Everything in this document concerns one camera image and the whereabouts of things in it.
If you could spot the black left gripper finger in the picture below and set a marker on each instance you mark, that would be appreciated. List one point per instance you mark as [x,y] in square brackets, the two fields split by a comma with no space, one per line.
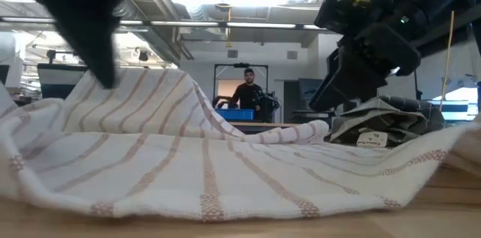
[94,50]

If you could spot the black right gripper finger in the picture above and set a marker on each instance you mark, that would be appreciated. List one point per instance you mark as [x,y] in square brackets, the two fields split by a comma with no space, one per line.
[345,84]
[333,59]

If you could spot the white pink-striped towel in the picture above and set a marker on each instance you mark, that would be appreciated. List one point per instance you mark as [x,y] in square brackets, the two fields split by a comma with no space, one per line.
[188,163]

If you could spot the black background robot arm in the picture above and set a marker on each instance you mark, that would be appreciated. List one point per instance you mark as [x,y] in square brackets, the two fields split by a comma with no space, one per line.
[267,106]

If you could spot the grey checked towel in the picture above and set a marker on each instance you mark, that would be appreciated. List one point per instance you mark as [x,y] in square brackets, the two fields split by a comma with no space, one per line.
[376,118]

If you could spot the long linear ceiling light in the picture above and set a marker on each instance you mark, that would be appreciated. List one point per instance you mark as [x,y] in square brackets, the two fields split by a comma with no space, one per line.
[259,25]

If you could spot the dark computer monitor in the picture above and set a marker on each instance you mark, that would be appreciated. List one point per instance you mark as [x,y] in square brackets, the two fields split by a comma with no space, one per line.
[3,74]

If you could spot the person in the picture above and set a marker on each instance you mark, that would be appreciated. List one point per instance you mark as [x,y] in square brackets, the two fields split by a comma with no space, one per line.
[246,95]

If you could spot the blue plastic crate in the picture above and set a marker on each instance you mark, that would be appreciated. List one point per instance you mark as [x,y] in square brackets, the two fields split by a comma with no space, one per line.
[235,115]

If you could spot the dark wall monitor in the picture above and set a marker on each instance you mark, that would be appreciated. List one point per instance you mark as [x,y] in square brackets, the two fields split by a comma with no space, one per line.
[312,89]

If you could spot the grey wall vent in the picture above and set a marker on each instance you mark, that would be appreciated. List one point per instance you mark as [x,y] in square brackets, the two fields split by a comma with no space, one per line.
[292,55]
[232,54]

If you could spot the black overhead camera rig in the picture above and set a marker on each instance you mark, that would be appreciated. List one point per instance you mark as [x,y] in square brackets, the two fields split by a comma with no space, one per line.
[51,55]

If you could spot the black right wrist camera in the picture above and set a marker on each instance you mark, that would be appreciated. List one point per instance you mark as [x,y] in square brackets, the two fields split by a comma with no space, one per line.
[342,12]

